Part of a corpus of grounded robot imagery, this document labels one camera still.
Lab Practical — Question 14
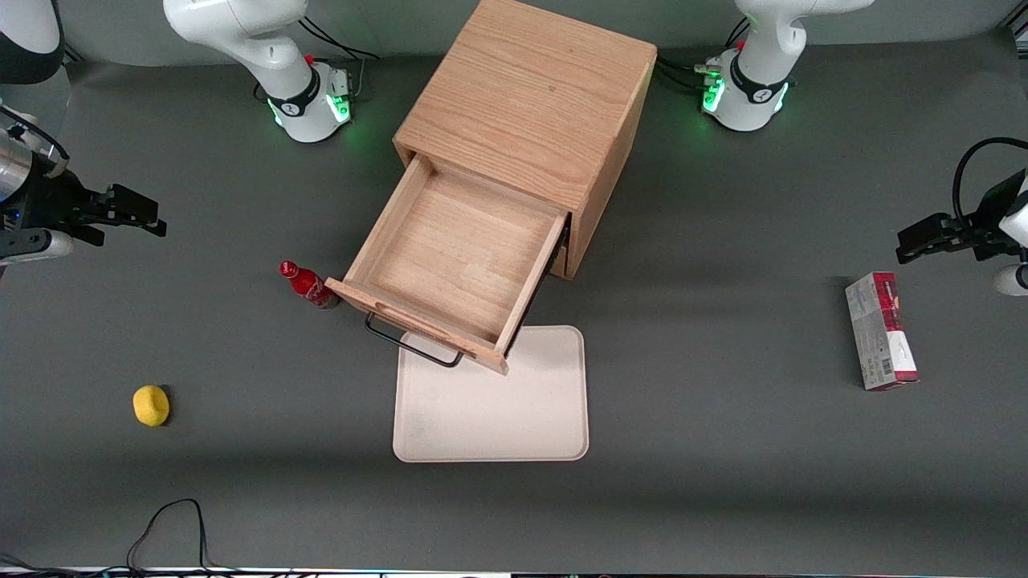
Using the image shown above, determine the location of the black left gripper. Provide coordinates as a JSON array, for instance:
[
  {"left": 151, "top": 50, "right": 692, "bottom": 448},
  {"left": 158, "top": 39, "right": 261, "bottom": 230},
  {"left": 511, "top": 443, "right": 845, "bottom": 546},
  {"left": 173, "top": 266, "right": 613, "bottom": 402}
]
[{"left": 897, "top": 171, "right": 1027, "bottom": 264}]

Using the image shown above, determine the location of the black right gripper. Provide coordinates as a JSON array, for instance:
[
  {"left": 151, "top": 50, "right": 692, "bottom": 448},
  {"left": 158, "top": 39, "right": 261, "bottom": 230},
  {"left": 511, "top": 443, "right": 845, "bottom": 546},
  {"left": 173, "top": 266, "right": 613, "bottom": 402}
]
[{"left": 14, "top": 178, "right": 168, "bottom": 246}]

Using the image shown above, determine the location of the wooden drawer cabinet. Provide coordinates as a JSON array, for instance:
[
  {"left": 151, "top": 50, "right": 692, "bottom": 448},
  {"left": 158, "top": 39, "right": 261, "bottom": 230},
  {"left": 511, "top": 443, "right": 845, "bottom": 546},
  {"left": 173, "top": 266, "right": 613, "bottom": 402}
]
[{"left": 394, "top": 0, "right": 659, "bottom": 280}]

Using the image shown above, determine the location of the red plaid cardboard box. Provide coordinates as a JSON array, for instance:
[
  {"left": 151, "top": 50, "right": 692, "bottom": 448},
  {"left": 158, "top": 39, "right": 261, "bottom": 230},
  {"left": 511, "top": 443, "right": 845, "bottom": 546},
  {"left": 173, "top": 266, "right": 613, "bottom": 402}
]
[{"left": 845, "top": 271, "right": 920, "bottom": 392}]

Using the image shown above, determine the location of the yellow lemon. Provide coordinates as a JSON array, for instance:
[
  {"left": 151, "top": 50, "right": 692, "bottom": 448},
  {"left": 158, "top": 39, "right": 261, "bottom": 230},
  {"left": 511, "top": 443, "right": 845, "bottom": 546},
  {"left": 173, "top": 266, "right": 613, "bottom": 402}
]
[{"left": 133, "top": 385, "right": 171, "bottom": 427}]

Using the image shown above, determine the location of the red soda bottle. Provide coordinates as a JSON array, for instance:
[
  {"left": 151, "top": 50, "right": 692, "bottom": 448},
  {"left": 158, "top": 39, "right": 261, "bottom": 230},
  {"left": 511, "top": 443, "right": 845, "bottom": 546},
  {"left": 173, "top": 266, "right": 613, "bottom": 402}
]
[{"left": 279, "top": 259, "right": 339, "bottom": 311}]

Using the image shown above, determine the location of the cream rectangular tray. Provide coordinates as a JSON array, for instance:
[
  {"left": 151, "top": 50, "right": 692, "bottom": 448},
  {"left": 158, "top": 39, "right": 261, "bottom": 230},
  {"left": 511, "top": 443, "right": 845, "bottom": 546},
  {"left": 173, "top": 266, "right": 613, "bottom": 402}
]
[{"left": 393, "top": 325, "right": 589, "bottom": 463}]

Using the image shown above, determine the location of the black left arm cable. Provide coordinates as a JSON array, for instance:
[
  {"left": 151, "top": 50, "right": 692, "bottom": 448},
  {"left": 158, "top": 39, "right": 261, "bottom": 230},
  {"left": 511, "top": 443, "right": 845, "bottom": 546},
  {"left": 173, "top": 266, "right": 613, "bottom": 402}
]
[{"left": 953, "top": 138, "right": 1028, "bottom": 234}]

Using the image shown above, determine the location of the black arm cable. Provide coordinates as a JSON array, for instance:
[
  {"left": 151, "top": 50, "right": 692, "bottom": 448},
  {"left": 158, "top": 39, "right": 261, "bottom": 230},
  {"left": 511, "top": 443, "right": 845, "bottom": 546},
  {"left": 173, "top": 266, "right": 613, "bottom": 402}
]
[
  {"left": 0, "top": 104, "right": 71, "bottom": 173},
  {"left": 953, "top": 138, "right": 1028, "bottom": 234}
]

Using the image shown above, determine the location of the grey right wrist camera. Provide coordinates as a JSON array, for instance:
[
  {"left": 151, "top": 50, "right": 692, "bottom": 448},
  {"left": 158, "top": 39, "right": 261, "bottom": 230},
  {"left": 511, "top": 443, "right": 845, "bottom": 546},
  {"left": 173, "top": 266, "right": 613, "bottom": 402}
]
[{"left": 0, "top": 229, "right": 75, "bottom": 266}]

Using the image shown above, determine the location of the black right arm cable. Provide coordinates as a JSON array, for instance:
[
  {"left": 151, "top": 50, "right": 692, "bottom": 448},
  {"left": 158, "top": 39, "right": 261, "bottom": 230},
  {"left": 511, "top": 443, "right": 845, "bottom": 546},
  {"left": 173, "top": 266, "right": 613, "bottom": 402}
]
[{"left": 0, "top": 104, "right": 71, "bottom": 173}]

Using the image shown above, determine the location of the black right base cable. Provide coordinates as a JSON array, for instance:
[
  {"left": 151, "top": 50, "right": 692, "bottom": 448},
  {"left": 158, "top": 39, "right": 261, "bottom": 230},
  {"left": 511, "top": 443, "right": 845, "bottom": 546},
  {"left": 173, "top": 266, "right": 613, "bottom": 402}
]
[{"left": 297, "top": 14, "right": 380, "bottom": 63}]

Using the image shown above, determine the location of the black base cable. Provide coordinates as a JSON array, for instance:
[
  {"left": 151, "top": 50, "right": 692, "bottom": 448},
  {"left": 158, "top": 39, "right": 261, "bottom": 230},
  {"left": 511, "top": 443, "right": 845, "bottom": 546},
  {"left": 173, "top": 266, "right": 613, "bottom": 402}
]
[
  {"left": 657, "top": 20, "right": 724, "bottom": 93},
  {"left": 297, "top": 14, "right": 380, "bottom": 63}
]

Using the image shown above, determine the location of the black looped table cable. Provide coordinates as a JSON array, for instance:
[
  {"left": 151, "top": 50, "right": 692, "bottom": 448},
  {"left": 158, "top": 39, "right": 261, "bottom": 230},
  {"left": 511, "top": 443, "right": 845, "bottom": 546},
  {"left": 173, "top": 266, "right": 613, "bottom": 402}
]
[{"left": 127, "top": 499, "right": 214, "bottom": 572}]

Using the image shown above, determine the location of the black left base cable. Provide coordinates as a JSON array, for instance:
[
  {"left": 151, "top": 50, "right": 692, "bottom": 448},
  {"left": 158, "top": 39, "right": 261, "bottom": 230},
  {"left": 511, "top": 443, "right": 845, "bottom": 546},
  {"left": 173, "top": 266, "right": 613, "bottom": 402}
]
[{"left": 657, "top": 20, "right": 724, "bottom": 93}]

